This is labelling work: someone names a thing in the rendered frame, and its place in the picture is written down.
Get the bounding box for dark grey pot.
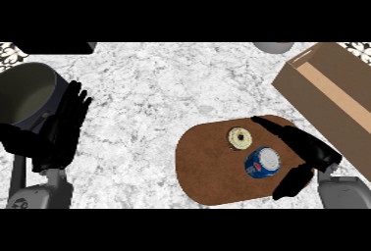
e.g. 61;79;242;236
0;62;72;134

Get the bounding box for grey bowl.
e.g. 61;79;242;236
253;41;296;55

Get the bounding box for blue can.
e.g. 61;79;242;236
245;146;283;180

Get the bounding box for black flat appliance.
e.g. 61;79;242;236
13;41;100;56

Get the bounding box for brown wooden cutting board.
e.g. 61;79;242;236
175;114;317;207

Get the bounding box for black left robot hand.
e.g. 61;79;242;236
0;79;95;174

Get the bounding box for brown cardboard box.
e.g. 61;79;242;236
270;41;371;181

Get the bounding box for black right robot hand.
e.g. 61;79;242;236
250;115;344;201

